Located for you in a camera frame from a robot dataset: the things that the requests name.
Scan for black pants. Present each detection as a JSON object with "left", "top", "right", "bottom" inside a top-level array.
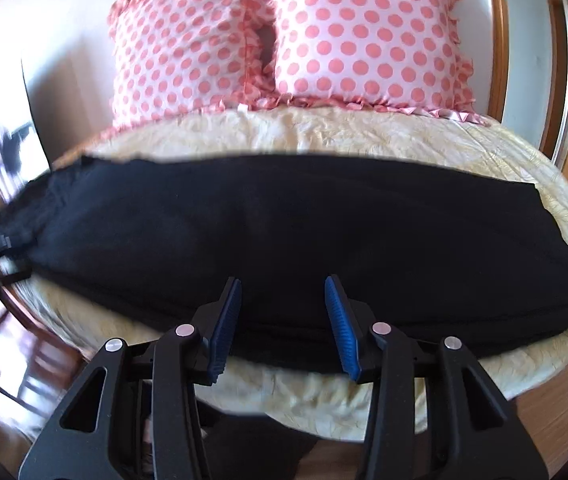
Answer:
[{"left": 0, "top": 155, "right": 568, "bottom": 373}]

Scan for cream patterned bedspread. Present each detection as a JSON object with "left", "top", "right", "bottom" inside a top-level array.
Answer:
[{"left": 25, "top": 107, "right": 568, "bottom": 442}]

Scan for wooden chair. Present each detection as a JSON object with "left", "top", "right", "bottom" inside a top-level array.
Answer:
[{"left": 0, "top": 259, "right": 90, "bottom": 426}]

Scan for left pink polka dot pillow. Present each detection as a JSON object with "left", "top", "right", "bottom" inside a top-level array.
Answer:
[{"left": 108, "top": 0, "right": 274, "bottom": 130}]

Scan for pink polka dot pillow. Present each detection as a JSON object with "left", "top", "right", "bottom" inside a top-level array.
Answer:
[
  {"left": 108, "top": 0, "right": 274, "bottom": 130},
  {"left": 267, "top": 0, "right": 482, "bottom": 124}
]

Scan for right pink polka dot pillow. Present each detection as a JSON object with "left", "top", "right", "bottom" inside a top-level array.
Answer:
[{"left": 267, "top": 0, "right": 482, "bottom": 124}]

